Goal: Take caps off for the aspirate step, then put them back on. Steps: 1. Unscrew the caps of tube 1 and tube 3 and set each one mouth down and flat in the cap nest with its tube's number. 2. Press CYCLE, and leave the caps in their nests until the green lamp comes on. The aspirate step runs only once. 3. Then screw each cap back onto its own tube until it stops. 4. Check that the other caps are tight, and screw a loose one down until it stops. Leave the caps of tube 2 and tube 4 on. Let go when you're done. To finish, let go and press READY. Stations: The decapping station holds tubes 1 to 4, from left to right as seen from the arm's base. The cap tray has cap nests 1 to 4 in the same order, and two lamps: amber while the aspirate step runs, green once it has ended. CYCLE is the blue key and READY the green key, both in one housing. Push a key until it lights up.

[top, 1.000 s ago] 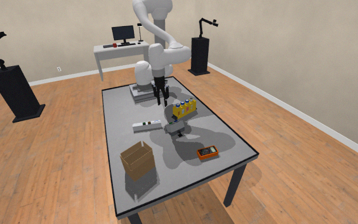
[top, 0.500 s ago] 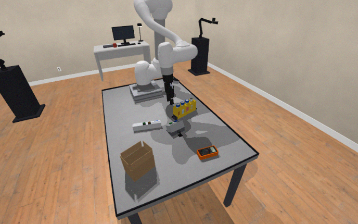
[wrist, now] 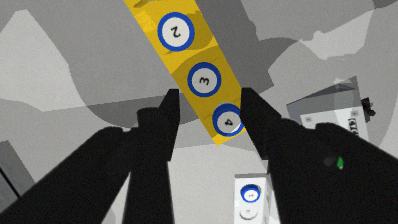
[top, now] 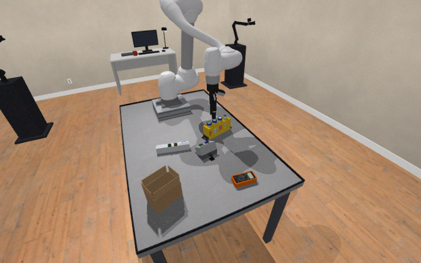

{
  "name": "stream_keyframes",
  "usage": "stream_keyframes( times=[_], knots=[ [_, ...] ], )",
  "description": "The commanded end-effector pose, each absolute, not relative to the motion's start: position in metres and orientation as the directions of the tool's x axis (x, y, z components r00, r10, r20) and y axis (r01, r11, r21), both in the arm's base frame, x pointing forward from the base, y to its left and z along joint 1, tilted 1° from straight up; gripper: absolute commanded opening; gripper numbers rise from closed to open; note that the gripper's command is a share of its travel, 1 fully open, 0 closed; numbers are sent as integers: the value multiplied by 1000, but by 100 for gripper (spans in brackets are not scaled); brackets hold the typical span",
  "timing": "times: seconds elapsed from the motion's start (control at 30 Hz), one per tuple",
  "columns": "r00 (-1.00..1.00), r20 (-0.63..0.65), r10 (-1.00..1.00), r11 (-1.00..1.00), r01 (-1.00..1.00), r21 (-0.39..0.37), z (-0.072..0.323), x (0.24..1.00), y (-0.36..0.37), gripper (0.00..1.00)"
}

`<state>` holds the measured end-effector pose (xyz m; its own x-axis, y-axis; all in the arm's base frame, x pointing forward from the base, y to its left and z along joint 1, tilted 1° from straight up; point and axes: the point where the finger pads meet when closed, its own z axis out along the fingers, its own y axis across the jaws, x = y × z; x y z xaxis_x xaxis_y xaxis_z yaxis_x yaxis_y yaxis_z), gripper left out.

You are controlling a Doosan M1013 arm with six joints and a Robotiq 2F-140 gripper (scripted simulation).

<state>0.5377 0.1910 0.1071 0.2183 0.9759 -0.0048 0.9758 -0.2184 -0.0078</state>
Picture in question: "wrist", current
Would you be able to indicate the grey key housing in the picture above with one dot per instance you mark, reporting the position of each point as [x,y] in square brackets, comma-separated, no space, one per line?
[339,104]

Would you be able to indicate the yellow rack with four tubes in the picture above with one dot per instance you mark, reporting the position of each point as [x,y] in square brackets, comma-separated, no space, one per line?
[204,48]

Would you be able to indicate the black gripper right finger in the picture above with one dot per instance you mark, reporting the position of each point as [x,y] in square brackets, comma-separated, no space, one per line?
[299,160]

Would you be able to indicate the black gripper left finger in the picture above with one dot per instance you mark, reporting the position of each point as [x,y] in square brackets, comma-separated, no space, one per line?
[77,190]

